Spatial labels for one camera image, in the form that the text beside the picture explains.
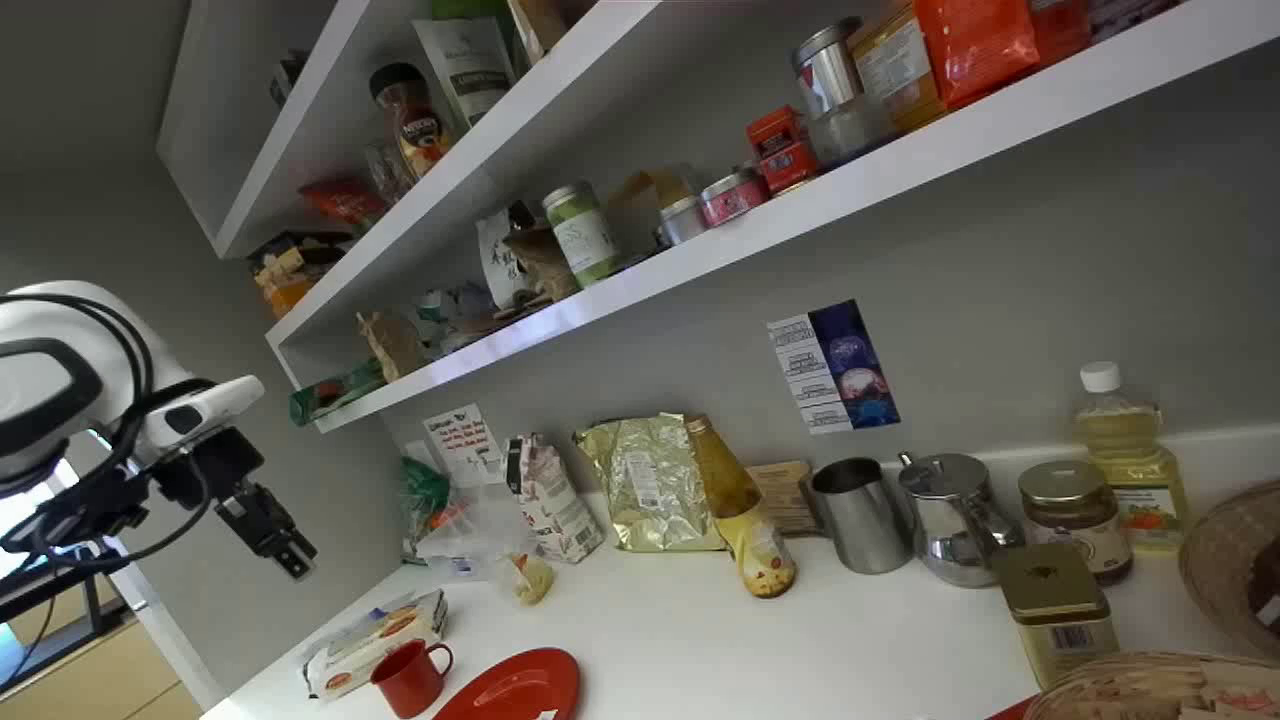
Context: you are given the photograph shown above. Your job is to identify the white small can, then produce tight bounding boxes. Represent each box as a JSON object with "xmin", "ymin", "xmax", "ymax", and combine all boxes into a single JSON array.
[{"xmin": 657, "ymin": 191, "xmax": 714, "ymax": 251}]

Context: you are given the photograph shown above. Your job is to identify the red snack packet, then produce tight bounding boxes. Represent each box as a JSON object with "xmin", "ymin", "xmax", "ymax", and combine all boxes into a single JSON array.
[{"xmin": 298, "ymin": 171, "xmax": 394, "ymax": 230}]

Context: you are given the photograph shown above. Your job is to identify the green lid jar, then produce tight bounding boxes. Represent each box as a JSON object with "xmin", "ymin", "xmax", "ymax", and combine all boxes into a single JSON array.
[{"xmin": 535, "ymin": 180, "xmax": 625, "ymax": 289}]

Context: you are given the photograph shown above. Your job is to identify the red small box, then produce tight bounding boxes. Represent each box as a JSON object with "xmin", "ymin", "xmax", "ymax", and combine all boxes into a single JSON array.
[{"xmin": 744, "ymin": 102, "xmax": 825, "ymax": 201}]

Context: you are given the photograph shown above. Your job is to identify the white wall shelf unit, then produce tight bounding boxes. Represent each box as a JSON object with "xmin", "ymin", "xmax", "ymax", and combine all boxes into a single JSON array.
[{"xmin": 158, "ymin": 0, "xmax": 1280, "ymax": 436}]

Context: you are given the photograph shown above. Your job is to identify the green plastic packet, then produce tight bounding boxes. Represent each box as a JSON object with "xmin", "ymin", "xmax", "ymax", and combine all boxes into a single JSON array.
[{"xmin": 396, "ymin": 452, "xmax": 455, "ymax": 537}]

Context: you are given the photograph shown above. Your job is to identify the tan food container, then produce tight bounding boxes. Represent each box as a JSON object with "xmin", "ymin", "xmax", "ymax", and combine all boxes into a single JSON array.
[{"xmin": 606, "ymin": 162, "xmax": 698, "ymax": 263}]

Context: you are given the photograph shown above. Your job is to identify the gold tin box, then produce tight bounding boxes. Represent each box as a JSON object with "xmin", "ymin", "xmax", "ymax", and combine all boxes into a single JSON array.
[{"xmin": 996, "ymin": 540, "xmax": 1120, "ymax": 692}]

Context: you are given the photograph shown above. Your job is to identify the orange foil packet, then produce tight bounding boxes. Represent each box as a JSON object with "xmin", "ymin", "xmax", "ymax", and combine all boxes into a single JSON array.
[{"xmin": 911, "ymin": 0, "xmax": 1096, "ymax": 113}]

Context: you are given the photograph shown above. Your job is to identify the white green labelled packet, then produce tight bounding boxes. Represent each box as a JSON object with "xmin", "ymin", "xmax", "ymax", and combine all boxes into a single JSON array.
[{"xmin": 412, "ymin": 11, "xmax": 521, "ymax": 133}]

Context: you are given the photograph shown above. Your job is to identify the steel milk pitcher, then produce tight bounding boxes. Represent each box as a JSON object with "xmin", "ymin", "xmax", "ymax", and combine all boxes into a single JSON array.
[{"xmin": 898, "ymin": 452, "xmax": 1027, "ymax": 593}]

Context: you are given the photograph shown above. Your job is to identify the steel can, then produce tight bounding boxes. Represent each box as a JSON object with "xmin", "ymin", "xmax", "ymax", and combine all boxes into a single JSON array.
[{"xmin": 794, "ymin": 17, "xmax": 867, "ymax": 121}]

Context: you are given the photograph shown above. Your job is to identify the pink round tin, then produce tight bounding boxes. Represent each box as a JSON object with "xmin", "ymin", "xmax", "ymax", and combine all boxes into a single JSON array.
[{"xmin": 698, "ymin": 168, "xmax": 774, "ymax": 230}]

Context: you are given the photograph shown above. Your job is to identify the white red patterned bag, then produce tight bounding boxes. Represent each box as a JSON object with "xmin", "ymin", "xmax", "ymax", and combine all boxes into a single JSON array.
[{"xmin": 506, "ymin": 431, "xmax": 611, "ymax": 567}]

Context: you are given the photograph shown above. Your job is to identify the yellow oil bottle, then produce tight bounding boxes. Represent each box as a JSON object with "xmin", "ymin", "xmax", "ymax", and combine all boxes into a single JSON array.
[{"xmin": 1071, "ymin": 356, "xmax": 1193, "ymax": 560}]

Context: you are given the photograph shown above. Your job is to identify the small brown cardboard box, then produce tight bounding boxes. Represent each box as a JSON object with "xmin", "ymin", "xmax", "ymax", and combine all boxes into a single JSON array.
[{"xmin": 744, "ymin": 455, "xmax": 825, "ymax": 540}]

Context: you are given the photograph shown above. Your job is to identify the red plate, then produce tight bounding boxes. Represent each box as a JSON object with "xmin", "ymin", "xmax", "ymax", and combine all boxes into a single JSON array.
[{"xmin": 433, "ymin": 643, "xmax": 589, "ymax": 720}]

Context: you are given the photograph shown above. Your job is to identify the yellow brown food pouch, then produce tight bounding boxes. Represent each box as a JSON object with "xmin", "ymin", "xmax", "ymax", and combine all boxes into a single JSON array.
[{"xmin": 684, "ymin": 412, "xmax": 802, "ymax": 599}]

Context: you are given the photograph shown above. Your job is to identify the brown paper bag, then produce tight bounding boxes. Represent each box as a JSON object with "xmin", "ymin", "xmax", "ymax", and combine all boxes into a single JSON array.
[{"xmin": 351, "ymin": 309, "xmax": 430, "ymax": 384}]

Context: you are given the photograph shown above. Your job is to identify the glass jar gold lid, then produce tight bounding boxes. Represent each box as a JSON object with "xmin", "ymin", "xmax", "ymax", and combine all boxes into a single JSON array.
[{"xmin": 1016, "ymin": 455, "xmax": 1136, "ymax": 589}]

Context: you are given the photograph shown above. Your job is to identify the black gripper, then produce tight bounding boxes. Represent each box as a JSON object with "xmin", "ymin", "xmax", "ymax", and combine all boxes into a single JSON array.
[{"xmin": 214, "ymin": 480, "xmax": 322, "ymax": 583}]

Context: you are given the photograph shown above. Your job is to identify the yellow food box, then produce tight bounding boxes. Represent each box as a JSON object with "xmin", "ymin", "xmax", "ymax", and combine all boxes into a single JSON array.
[{"xmin": 850, "ymin": 9, "xmax": 947, "ymax": 136}]

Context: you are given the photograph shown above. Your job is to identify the round wicker basket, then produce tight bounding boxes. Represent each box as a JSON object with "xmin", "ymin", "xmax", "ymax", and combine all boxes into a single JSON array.
[{"xmin": 1178, "ymin": 476, "xmax": 1280, "ymax": 658}]

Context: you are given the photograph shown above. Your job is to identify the orange jar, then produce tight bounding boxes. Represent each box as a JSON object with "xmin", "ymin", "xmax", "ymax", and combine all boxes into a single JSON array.
[{"xmin": 254, "ymin": 243, "xmax": 324, "ymax": 321}]

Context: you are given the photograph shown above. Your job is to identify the flat wicker basket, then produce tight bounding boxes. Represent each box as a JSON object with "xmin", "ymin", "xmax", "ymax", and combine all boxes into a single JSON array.
[{"xmin": 1021, "ymin": 648, "xmax": 1280, "ymax": 720}]

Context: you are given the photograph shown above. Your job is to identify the clear bag of cookies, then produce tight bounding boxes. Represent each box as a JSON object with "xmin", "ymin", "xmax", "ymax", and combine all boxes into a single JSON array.
[{"xmin": 495, "ymin": 542, "xmax": 561, "ymax": 610}]

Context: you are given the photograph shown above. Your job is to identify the handwritten tea paper sign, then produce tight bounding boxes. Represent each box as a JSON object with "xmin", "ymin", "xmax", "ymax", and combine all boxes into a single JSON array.
[{"xmin": 421, "ymin": 401, "xmax": 511, "ymax": 492}]

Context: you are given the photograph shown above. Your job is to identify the red cup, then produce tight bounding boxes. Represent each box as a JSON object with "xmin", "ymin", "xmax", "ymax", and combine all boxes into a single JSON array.
[{"xmin": 369, "ymin": 634, "xmax": 460, "ymax": 720}]

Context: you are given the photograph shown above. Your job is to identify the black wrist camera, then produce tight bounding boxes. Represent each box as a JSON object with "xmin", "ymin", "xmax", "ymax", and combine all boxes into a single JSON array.
[{"xmin": 151, "ymin": 422, "xmax": 270, "ymax": 508}]

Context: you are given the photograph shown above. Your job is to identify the dark lid jar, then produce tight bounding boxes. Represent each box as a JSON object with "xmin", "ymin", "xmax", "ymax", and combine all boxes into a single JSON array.
[{"xmin": 369, "ymin": 61, "xmax": 453, "ymax": 177}]

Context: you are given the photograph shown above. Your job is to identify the white black printed box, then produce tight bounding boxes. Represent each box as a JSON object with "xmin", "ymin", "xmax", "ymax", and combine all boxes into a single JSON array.
[{"xmin": 471, "ymin": 201, "xmax": 541, "ymax": 312}]

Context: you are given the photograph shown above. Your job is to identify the gold foil bag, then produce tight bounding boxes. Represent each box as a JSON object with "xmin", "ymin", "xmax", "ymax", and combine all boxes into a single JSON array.
[{"xmin": 572, "ymin": 412, "xmax": 734, "ymax": 556}]

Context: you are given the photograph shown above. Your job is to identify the green flat packets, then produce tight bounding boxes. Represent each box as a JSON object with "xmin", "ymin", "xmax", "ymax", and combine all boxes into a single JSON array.
[{"xmin": 289, "ymin": 364, "xmax": 394, "ymax": 431}]

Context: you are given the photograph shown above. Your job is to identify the steel cup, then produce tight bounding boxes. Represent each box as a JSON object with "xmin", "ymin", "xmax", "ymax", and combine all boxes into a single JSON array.
[{"xmin": 807, "ymin": 455, "xmax": 917, "ymax": 581}]

